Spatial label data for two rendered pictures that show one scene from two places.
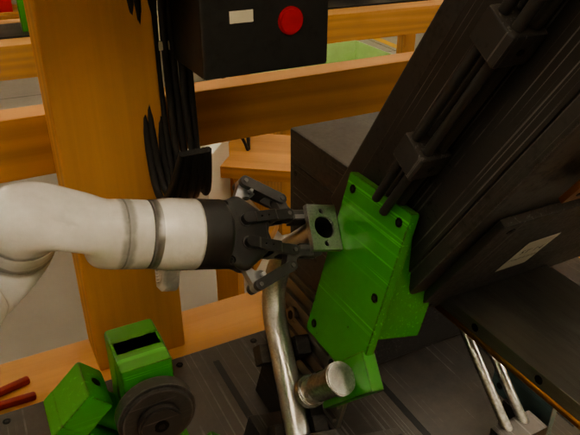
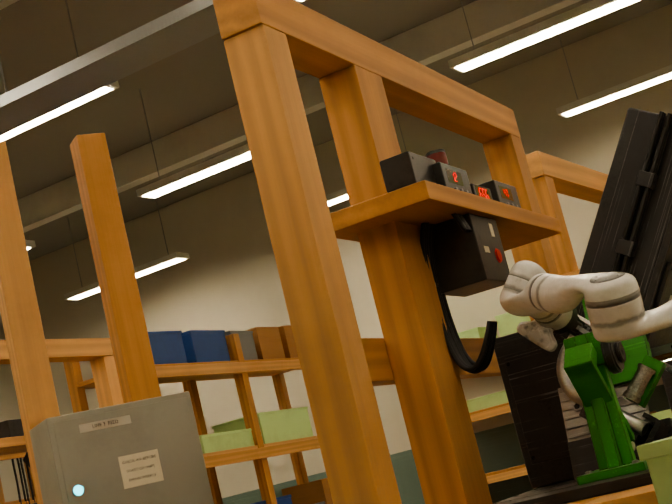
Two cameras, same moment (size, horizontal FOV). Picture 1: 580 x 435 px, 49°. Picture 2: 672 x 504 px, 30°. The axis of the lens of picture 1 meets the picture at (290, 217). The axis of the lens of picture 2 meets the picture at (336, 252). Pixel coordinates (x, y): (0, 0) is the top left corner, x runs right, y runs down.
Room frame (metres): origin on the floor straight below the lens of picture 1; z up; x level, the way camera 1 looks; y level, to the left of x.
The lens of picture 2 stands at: (-1.17, 1.95, 0.99)
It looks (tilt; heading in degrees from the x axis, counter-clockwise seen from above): 11 degrees up; 322
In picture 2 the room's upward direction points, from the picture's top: 14 degrees counter-clockwise
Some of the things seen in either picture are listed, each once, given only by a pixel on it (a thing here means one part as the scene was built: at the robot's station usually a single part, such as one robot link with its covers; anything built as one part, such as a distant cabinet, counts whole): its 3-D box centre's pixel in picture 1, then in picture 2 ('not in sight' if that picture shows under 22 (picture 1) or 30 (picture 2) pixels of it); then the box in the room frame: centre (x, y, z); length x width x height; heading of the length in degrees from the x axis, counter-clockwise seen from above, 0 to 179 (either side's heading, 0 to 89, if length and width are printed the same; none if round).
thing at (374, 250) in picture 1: (380, 270); (620, 334); (0.61, -0.10, 1.17); 0.13 x 0.12 x 0.20; 117
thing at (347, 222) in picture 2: not in sight; (453, 226); (0.93, -0.02, 1.52); 0.90 x 0.25 x 0.04; 117
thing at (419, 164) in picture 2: not in sight; (411, 175); (0.76, 0.22, 1.59); 0.15 x 0.07 x 0.07; 117
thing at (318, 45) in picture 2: not in sight; (399, 82); (0.96, 0.00, 1.89); 1.50 x 0.09 x 0.09; 117
